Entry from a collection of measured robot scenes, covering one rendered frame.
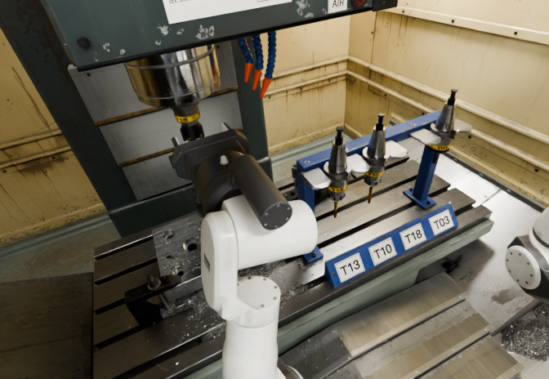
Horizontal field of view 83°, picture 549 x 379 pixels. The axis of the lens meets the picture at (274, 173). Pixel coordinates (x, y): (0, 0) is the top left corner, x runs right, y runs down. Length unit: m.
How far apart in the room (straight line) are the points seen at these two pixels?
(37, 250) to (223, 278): 1.59
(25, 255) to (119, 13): 1.59
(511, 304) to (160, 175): 1.23
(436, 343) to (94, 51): 1.02
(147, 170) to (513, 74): 1.27
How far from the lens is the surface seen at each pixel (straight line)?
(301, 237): 0.35
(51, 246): 1.84
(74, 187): 1.73
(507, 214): 1.35
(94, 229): 1.79
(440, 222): 1.06
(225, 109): 1.17
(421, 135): 0.89
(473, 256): 1.28
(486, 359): 1.14
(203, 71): 0.56
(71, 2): 0.40
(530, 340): 1.28
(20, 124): 1.59
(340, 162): 0.70
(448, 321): 1.13
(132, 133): 1.14
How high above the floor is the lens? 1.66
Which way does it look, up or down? 38 degrees down
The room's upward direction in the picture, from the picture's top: 6 degrees counter-clockwise
